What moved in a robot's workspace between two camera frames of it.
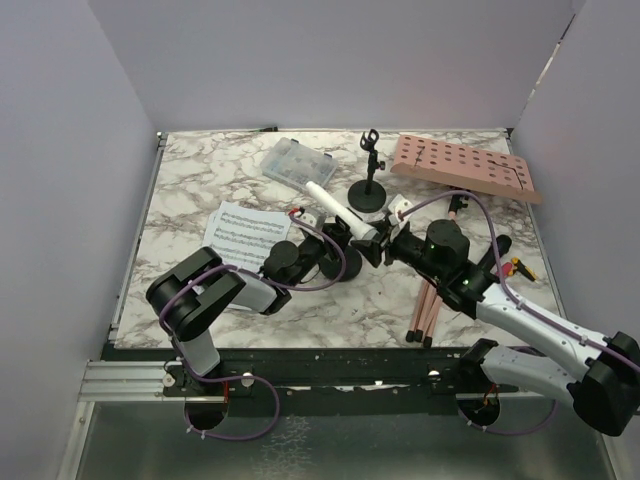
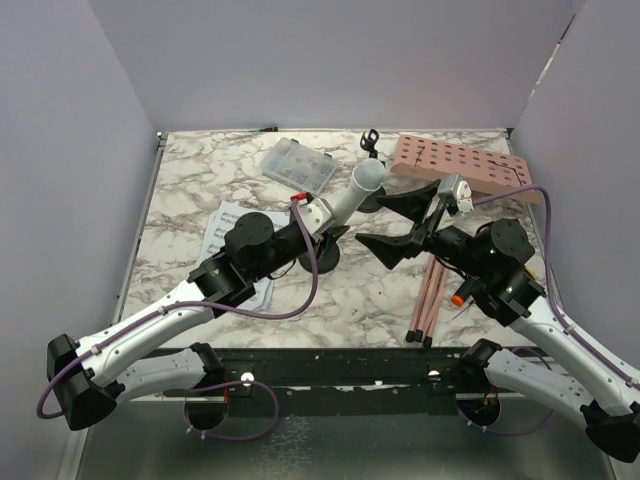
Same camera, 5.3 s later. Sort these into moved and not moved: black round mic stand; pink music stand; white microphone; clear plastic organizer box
Moved: white microphone; black round mic stand
Not moved: pink music stand; clear plastic organizer box
